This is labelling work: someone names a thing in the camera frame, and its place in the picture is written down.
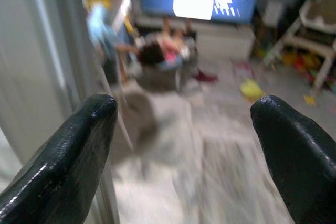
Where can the grey toy basket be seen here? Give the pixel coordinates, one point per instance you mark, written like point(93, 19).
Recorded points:
point(162, 74)

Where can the child with dark hair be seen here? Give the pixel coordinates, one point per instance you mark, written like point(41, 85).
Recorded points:
point(162, 51)

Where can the red cloth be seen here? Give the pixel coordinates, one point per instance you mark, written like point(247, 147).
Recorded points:
point(206, 76)

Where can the white high chair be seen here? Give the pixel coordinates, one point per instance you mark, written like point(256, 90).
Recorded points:
point(307, 37)

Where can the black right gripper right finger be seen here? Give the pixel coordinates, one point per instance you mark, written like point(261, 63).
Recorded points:
point(302, 155)

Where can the white door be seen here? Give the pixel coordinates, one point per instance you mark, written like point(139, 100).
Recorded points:
point(44, 77)

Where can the yellow toy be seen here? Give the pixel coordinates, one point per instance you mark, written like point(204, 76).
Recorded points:
point(251, 89)

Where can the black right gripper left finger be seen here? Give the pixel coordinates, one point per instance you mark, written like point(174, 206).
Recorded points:
point(60, 166)

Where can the white television cabinet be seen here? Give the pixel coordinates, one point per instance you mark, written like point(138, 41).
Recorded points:
point(223, 39)

